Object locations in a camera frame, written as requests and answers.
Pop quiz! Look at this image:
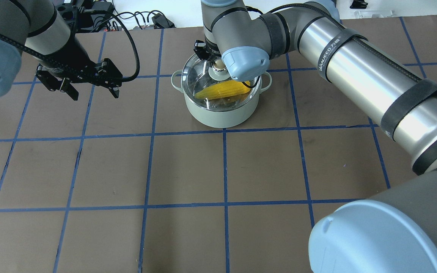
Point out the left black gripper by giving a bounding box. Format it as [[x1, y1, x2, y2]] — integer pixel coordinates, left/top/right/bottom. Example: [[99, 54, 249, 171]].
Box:
[[35, 36, 123, 101]]

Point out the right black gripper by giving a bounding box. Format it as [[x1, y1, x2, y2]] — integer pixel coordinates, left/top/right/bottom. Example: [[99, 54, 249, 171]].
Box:
[[193, 40, 219, 62]]

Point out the glass pot lid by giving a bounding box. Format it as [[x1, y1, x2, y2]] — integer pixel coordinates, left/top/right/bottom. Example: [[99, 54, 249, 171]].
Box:
[[177, 55, 270, 112]]

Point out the yellow corn cob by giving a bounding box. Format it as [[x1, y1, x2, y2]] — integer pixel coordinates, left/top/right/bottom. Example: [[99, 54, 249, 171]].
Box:
[[194, 80, 251, 100]]

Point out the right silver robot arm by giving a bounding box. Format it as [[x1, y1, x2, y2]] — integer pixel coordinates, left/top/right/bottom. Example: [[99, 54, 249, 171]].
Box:
[[196, 0, 437, 273]]

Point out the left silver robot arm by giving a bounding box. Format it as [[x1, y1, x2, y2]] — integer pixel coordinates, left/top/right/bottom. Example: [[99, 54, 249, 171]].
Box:
[[0, 0, 123, 100]]

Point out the pale green cooking pot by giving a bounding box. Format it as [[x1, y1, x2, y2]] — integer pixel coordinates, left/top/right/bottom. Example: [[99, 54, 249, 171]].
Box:
[[171, 54, 272, 129]]

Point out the black power brick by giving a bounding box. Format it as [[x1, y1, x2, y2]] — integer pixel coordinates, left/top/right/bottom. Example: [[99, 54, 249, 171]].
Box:
[[151, 13, 176, 29]]

